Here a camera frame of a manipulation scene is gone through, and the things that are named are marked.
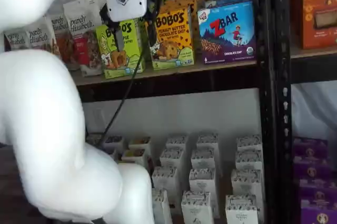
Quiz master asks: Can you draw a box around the wooden shelf board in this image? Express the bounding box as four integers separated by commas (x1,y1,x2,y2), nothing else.
290,43,337,59
70,59,257,87

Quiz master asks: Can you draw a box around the yellow label granola box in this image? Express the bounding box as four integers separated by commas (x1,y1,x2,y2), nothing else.
128,136,152,155
121,148,147,169

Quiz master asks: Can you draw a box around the blue label granola box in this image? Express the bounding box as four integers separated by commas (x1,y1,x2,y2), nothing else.
103,135,124,153

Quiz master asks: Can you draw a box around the white patterned pantry box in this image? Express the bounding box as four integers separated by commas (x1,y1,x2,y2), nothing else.
152,165,182,196
181,190,214,224
234,150,264,172
191,148,218,171
231,168,264,199
189,167,220,196
160,148,186,170
236,134,263,154
196,133,220,153
225,194,259,224
152,188,174,224
165,135,189,153

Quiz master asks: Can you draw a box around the large orange snack box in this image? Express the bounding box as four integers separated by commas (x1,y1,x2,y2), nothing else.
300,0,337,50

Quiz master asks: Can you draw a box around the purple snack box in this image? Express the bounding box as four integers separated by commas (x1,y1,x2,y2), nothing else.
298,178,337,203
293,155,332,181
293,136,329,159
300,199,337,224

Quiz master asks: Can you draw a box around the red label granola bag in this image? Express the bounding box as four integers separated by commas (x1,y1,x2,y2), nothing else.
63,0,104,77

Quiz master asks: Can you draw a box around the white granola bag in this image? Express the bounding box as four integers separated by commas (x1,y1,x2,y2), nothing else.
49,13,80,71

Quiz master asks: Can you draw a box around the orange label granola bag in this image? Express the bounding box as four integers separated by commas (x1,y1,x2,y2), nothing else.
25,22,55,52

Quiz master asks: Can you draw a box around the green cereal carton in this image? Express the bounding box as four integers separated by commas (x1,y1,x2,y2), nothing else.
86,133,104,146

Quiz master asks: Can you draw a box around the black metal shelving rack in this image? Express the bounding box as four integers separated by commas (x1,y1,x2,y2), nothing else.
273,0,337,224
75,0,276,224

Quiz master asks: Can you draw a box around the white cartons group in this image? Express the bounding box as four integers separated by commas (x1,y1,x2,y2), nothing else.
147,134,264,224

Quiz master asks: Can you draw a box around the white wrinkled sheet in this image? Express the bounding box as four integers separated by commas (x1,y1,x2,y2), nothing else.
291,83,337,140

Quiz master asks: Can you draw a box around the black cable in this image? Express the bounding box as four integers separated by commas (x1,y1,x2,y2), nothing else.
97,0,163,148

